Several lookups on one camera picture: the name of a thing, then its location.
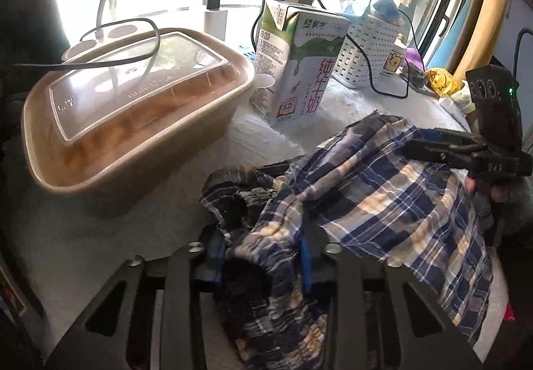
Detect blue plaid pants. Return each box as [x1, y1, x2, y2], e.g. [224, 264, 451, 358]
[201, 113, 492, 369]

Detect yellow curtain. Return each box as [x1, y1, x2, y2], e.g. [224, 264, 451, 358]
[453, 0, 508, 81]

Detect purple cloth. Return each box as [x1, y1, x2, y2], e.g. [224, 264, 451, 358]
[405, 47, 425, 72]

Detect beige plastic food container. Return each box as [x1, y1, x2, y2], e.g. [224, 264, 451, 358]
[22, 28, 255, 216]

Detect green white milk carton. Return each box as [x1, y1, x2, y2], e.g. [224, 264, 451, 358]
[250, 1, 350, 125]

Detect yellow cloth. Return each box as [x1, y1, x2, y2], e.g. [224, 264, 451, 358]
[425, 68, 464, 98]

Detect white perforated plastic basket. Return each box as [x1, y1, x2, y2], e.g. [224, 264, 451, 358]
[332, 0, 403, 89]

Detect white power adapter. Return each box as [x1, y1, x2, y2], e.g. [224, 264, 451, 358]
[204, 9, 228, 41]

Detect right hand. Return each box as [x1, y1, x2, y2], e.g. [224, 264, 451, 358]
[464, 176, 523, 231]

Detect black desk lamp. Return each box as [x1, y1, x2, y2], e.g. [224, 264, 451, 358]
[61, 0, 139, 62]

